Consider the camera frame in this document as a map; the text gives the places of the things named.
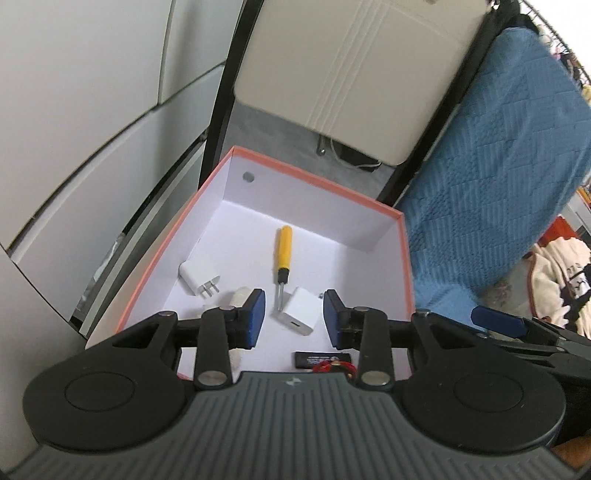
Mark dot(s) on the rack of hanging clothes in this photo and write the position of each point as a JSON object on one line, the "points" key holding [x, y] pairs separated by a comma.
{"points": [[554, 41]]}

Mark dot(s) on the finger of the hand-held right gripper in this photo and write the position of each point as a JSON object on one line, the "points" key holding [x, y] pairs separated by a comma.
{"points": [[498, 321]]}

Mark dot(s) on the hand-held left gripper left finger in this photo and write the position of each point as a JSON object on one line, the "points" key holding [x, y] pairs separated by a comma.
{"points": [[256, 318]]}

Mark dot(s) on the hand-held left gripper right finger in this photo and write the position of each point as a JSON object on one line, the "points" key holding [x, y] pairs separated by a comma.
{"points": [[330, 318]]}

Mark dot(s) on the cream chair with black frame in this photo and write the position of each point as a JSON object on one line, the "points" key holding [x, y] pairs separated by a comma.
{"points": [[351, 69]]}

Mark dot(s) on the blue textured blanket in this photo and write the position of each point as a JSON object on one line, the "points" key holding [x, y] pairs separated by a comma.
{"points": [[498, 161]]}

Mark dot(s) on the white cube adapter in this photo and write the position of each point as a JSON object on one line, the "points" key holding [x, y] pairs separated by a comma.
{"points": [[298, 309]]}

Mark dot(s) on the clear plastic sheet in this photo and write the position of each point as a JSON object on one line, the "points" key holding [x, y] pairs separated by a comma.
{"points": [[99, 272]]}

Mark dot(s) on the printed blanket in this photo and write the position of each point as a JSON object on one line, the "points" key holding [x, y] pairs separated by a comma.
{"points": [[554, 272]]}

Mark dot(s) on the white charger with prongs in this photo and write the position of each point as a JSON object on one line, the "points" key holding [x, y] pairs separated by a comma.
{"points": [[191, 277]]}

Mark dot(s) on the cream tape roll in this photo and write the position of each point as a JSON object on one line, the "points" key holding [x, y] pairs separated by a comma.
{"points": [[241, 297]]}

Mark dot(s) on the white cabinet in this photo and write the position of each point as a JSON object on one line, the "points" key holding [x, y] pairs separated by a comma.
{"points": [[92, 115]]}

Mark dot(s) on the pink cardboard box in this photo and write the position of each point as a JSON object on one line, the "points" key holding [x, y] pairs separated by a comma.
{"points": [[323, 258]]}

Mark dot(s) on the small black device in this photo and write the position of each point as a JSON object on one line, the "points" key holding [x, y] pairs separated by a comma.
{"points": [[318, 359]]}

